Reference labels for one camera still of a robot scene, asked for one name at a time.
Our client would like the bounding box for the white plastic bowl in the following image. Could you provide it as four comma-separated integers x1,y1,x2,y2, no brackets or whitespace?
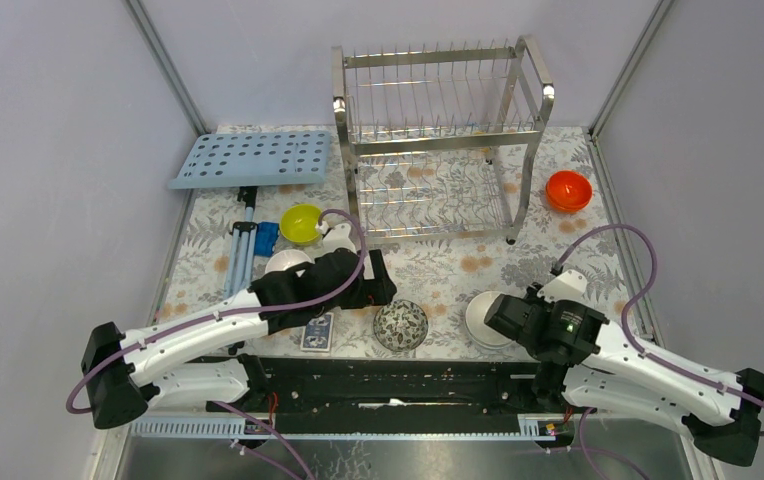
264,249,313,277

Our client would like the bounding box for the white ribbed bowl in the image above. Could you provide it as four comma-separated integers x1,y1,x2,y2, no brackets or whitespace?
465,291,514,350

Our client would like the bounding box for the yellow-green plastic bowl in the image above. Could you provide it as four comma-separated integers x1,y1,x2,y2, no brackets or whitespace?
279,204,322,246

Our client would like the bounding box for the red floral patterned cup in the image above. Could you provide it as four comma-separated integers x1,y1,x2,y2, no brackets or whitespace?
372,300,429,352

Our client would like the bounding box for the orange bowl front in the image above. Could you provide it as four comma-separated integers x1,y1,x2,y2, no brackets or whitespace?
545,170,593,213

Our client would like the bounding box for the stainless steel dish rack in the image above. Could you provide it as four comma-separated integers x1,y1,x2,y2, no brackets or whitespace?
331,34,555,244

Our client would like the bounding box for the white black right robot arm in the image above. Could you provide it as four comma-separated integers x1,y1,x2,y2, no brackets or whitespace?
480,284,764,467

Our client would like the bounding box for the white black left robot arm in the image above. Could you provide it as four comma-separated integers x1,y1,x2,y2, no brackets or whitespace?
66,248,397,430

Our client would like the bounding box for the light blue folded tripod stand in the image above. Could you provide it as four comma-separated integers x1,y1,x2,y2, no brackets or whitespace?
223,187,258,299

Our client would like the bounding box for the blue playing card deck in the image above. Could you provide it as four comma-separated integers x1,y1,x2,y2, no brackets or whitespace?
300,313,334,353

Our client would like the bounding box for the light blue perforated tray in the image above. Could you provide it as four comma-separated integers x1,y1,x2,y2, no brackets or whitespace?
168,130,331,190

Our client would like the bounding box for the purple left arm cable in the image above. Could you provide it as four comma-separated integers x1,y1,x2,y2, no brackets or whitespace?
65,209,370,416

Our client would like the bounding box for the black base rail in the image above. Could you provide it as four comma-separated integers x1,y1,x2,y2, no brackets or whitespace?
206,354,599,437

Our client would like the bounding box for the light blue cable duct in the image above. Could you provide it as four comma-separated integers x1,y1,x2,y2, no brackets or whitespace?
130,416,558,443

